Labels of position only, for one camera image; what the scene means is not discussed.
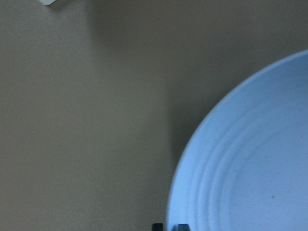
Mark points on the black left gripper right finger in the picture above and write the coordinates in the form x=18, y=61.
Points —
x=181, y=227

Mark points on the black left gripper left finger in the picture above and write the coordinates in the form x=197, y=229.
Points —
x=157, y=227

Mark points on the light blue plate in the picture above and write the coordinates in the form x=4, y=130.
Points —
x=246, y=166

